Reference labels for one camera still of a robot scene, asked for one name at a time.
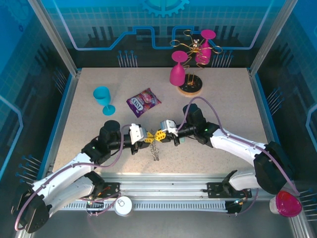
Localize metal keyring with chain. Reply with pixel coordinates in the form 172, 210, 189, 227
148, 142, 161, 162

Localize purple Fox's candy bag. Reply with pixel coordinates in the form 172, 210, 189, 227
126, 87, 162, 118

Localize blue plastic wine glass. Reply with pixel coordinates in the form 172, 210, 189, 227
93, 86, 116, 117

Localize pink plastic wine glass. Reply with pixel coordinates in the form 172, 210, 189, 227
169, 51, 188, 87
195, 29, 216, 64

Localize white tin can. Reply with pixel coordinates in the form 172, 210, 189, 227
114, 195, 133, 217

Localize white cup with pink lid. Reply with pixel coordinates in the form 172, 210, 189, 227
269, 190, 303, 218

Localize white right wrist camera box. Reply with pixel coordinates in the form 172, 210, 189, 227
159, 119, 179, 136

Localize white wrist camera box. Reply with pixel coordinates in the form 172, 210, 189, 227
128, 123, 147, 145
159, 119, 179, 136

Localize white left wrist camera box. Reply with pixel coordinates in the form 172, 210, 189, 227
128, 123, 147, 145

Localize gold wire glass rack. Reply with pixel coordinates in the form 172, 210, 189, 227
169, 29, 223, 98

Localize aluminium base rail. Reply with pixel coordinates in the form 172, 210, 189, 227
48, 172, 297, 201

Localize white slotted cable duct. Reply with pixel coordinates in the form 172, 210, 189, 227
53, 200, 230, 213

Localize aluminium frame post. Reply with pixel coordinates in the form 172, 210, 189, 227
248, 0, 299, 77
26, 0, 82, 77

